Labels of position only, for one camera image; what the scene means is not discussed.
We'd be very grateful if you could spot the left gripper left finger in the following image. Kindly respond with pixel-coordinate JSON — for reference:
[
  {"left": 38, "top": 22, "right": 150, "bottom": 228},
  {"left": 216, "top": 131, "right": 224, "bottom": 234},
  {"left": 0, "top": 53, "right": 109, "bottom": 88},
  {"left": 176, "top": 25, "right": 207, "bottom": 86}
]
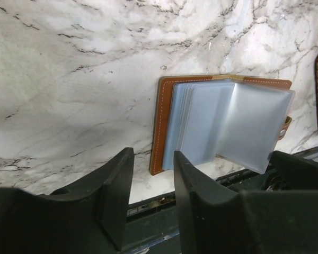
[{"left": 0, "top": 148, "right": 134, "bottom": 253}]

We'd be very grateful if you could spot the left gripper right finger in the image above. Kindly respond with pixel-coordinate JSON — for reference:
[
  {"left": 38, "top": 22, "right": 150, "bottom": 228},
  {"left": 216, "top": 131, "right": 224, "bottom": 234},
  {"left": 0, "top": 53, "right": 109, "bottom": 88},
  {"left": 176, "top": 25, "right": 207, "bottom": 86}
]
[{"left": 174, "top": 151, "right": 318, "bottom": 253}]

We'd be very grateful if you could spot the brown leather card holder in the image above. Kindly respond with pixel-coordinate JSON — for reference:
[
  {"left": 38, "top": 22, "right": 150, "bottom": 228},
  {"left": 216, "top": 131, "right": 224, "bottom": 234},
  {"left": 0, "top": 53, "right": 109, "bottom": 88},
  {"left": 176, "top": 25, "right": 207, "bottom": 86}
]
[{"left": 149, "top": 75, "right": 295, "bottom": 175}]

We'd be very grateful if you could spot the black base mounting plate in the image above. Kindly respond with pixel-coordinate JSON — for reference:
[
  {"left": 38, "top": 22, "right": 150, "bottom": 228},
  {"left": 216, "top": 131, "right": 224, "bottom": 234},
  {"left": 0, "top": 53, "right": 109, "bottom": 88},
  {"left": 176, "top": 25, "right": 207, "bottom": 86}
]
[{"left": 122, "top": 147, "right": 318, "bottom": 253}]

